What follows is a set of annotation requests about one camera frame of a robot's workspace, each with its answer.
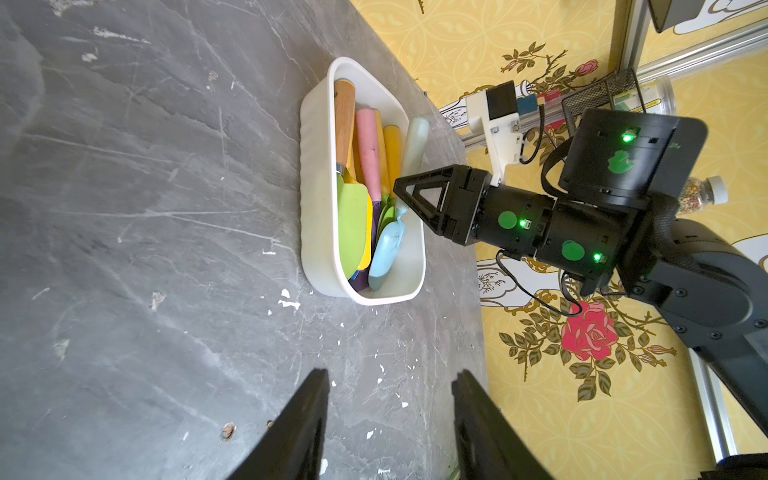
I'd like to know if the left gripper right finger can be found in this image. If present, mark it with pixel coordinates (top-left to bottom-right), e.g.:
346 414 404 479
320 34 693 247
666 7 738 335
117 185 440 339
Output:
451 370 552 479

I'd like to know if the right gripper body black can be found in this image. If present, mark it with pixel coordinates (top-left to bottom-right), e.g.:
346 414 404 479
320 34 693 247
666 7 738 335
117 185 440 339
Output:
440 165 554 257

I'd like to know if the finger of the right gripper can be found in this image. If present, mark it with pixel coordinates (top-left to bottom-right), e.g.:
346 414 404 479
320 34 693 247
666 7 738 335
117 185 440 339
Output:
394 166 456 236

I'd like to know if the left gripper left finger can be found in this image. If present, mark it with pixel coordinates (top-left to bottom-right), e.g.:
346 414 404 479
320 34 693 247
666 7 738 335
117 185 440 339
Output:
230 369 330 479

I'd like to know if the yellow scoop shovel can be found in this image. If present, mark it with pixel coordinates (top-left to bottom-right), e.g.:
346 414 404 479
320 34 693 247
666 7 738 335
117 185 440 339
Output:
358 124 403 271

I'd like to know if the light blue small shovel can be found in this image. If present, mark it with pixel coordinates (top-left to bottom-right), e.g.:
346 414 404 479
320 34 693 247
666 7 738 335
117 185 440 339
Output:
369 117 431 291

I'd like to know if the light green shovel wooden handle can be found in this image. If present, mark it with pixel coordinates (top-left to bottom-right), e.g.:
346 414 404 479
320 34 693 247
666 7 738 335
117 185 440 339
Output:
334 79 370 279

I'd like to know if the purple shovel pink handle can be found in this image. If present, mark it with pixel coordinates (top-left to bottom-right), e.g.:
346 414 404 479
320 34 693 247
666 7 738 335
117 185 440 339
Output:
355 108 382 287

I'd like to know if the green wide shovel yellow handle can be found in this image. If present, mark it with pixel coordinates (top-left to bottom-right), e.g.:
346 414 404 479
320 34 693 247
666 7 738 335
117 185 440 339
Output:
377 194 397 236

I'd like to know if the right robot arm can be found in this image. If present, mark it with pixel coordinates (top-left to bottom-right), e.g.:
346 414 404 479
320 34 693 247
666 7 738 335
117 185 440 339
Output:
393 109 767 428

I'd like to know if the white storage box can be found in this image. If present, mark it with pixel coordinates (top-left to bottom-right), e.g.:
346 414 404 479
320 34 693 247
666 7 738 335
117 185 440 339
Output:
300 57 426 307

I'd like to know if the jar with white lid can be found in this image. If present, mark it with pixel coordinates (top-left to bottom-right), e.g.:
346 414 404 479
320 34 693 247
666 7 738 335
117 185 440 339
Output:
678 176 729 215

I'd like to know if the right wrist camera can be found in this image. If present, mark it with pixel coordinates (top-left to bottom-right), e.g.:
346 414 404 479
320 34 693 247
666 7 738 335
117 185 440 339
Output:
466 81 539 186

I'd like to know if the black wire basket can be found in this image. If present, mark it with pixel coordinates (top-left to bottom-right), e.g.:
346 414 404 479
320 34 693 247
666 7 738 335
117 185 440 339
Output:
561 68 641 136

